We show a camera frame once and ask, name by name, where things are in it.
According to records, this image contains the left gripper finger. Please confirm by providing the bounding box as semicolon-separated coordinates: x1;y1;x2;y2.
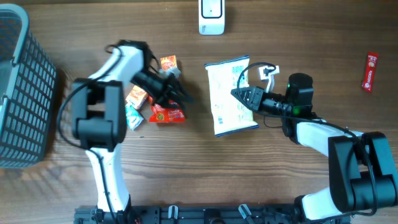
160;98;186;110
175;83;194;103

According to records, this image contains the red snack packet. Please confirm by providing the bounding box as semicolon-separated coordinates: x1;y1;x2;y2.
148;104;186;123

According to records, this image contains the orange Kleenex Enjoy pack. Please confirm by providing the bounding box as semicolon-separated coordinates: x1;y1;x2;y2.
160;55;178;71

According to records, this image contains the orange Kleenex Cherish pack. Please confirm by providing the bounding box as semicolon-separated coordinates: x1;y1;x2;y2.
126;85;148;110

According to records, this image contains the yellow chips bag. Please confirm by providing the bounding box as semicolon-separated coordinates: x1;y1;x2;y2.
205;55;259;137

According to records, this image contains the teal Kleenex tissue pack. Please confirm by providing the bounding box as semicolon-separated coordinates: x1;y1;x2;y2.
125;103;144;131

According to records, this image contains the red Nescafe coffee stick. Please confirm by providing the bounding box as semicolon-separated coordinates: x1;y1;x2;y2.
362;52;378;93

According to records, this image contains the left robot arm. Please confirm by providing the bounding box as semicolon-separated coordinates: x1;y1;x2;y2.
59;40;193;223

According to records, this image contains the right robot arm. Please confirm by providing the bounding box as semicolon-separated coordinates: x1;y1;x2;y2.
231;73;397;223

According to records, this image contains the white barcode scanner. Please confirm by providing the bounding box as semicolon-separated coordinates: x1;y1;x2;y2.
198;0;226;35

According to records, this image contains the grey plastic shopping basket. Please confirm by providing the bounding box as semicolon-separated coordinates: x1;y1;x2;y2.
1;4;59;169

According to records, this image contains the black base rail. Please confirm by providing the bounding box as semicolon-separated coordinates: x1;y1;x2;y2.
73;203;351;224

